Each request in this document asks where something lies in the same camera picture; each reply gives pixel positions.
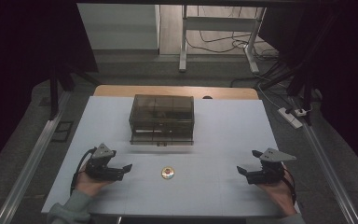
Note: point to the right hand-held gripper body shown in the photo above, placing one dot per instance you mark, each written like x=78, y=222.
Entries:
x=268, y=174

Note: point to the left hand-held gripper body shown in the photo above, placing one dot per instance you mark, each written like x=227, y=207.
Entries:
x=101, y=169

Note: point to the round gold badge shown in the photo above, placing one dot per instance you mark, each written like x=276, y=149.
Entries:
x=167, y=173

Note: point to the transparent brown drawer box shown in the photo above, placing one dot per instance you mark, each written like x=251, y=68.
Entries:
x=161, y=119

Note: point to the person's left hand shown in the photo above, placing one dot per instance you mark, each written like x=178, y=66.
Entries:
x=88, y=185

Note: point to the person's right hand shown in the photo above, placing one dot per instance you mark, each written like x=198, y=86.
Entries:
x=281, y=194

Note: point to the light blue table mat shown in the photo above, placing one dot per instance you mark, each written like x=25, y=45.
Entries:
x=227, y=133

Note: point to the white power strip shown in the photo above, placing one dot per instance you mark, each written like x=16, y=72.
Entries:
x=289, y=117

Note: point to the white plug adapter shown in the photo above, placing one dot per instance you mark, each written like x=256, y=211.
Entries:
x=301, y=112

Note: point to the small black knob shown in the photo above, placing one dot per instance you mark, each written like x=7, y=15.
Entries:
x=207, y=97

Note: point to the wooden table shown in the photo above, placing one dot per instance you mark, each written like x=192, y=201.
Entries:
x=167, y=91

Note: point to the black metal stand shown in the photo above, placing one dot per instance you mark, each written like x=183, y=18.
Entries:
x=54, y=93
x=304, y=84

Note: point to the dark curtain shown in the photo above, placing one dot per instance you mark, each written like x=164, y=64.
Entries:
x=18, y=62
x=348, y=77

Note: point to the aluminium floor rail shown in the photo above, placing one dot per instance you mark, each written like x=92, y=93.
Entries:
x=28, y=168
x=329, y=168

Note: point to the white desk frame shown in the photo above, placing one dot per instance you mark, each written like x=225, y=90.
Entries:
x=217, y=24

